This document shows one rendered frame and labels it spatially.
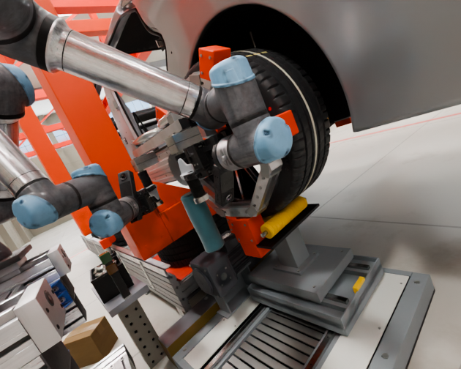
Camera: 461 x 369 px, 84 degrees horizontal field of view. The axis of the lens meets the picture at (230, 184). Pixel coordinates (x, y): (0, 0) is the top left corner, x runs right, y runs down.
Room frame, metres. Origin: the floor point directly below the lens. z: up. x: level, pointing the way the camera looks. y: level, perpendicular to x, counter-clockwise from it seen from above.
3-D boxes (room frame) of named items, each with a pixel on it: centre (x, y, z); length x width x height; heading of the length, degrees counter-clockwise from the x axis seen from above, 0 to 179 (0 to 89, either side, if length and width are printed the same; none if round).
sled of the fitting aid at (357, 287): (1.07, -0.16, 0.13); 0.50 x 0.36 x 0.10; 36
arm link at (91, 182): (0.69, 0.35, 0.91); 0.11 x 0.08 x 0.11; 152
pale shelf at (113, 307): (1.16, 0.70, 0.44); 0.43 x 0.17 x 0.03; 36
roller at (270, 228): (0.96, -0.15, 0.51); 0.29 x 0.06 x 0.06; 126
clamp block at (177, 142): (0.74, 0.07, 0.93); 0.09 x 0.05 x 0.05; 126
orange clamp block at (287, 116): (0.75, -0.19, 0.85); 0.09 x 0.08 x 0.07; 36
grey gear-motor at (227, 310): (1.24, 0.14, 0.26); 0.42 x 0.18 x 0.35; 126
